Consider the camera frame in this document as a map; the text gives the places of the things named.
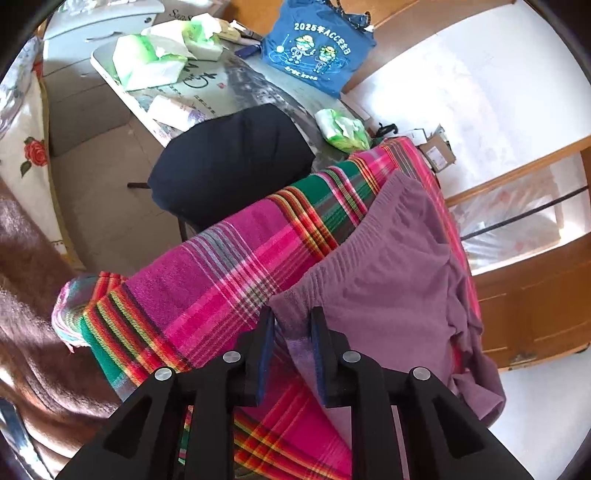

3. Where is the wooden door frame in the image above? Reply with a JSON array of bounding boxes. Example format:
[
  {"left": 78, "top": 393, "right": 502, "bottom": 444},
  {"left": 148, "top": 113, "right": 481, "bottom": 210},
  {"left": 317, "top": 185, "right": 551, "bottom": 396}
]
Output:
[{"left": 443, "top": 136, "right": 591, "bottom": 241}]

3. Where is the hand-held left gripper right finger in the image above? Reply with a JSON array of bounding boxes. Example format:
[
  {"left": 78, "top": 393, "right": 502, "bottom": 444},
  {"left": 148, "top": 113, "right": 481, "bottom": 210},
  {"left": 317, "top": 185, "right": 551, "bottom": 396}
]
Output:
[{"left": 308, "top": 305, "right": 536, "bottom": 480}]

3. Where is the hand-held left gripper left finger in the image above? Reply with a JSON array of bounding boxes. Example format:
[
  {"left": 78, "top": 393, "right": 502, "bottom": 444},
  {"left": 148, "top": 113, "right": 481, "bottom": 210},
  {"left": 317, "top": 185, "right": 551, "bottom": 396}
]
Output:
[{"left": 55, "top": 305, "right": 278, "bottom": 480}]

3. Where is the brown fur blanket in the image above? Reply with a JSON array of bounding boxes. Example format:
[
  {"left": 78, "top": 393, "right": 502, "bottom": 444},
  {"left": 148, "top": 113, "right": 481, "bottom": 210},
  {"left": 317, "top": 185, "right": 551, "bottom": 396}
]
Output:
[{"left": 0, "top": 175, "right": 121, "bottom": 462}]

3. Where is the white wrapped tissue pack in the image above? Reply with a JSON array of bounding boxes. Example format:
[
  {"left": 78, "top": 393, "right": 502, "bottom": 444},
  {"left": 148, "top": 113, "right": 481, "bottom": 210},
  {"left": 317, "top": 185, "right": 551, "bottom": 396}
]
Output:
[{"left": 148, "top": 95, "right": 206, "bottom": 130}]

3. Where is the clear printed plastic curtain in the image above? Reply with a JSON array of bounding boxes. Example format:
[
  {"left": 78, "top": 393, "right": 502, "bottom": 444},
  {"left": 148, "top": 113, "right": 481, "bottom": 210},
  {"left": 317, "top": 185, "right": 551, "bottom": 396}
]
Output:
[{"left": 450, "top": 154, "right": 591, "bottom": 278}]

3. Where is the open green white tissue pack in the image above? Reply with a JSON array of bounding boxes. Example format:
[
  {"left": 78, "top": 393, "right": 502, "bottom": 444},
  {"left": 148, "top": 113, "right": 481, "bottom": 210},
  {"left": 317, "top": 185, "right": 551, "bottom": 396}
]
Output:
[{"left": 182, "top": 14, "right": 223, "bottom": 61}]

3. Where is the crumpled green tissue pack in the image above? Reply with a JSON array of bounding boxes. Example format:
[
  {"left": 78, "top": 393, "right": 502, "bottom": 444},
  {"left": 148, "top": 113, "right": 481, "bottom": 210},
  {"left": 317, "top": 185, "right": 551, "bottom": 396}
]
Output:
[{"left": 315, "top": 108, "right": 371, "bottom": 152}]

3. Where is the large green white tissue pack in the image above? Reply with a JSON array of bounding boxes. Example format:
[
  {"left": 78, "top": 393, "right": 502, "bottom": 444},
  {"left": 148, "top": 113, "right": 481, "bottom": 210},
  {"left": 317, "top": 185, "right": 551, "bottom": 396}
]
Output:
[{"left": 112, "top": 34, "right": 189, "bottom": 92}]

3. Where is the cardboard box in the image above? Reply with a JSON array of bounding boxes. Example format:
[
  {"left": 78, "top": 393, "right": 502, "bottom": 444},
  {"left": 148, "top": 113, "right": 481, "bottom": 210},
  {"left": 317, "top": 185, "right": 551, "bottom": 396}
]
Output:
[{"left": 418, "top": 124, "right": 458, "bottom": 174}]

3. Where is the rose print bedsheet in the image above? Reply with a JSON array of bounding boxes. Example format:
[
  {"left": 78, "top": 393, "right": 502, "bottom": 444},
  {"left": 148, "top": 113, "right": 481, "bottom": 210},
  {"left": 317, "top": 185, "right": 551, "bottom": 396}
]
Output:
[{"left": 0, "top": 37, "right": 86, "bottom": 273}]

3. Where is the blue printed tote bag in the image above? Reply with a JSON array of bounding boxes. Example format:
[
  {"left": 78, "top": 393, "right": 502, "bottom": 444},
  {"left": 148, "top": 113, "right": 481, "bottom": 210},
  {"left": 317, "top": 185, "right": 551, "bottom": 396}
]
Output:
[{"left": 261, "top": 0, "right": 377, "bottom": 97}]

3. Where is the pink plaid blanket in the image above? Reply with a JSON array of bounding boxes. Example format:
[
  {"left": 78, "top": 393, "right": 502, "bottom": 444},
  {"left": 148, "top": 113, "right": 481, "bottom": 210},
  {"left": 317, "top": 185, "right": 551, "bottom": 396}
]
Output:
[{"left": 51, "top": 136, "right": 483, "bottom": 480}]

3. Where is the purple towel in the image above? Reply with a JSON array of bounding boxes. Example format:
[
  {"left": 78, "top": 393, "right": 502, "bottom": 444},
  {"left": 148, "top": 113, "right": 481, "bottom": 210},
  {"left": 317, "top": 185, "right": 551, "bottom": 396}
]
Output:
[{"left": 268, "top": 171, "right": 506, "bottom": 467}]

